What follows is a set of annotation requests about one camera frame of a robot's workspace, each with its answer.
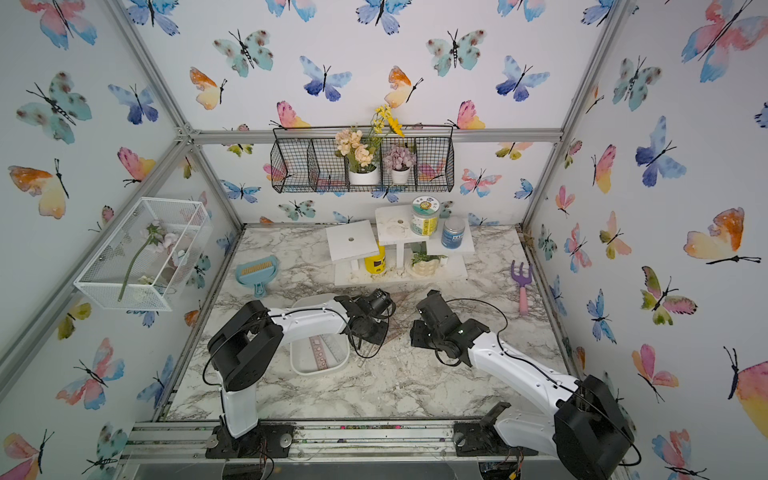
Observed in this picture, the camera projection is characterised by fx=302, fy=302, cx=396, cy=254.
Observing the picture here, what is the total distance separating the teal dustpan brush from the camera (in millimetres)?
1021

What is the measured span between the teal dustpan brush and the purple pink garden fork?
33.6 inches

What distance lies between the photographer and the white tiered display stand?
Result: 3.00 ft

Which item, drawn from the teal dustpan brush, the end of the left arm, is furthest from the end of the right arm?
the teal dustpan brush

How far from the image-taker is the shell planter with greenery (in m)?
0.97

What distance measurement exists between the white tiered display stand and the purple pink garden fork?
6.7 inches
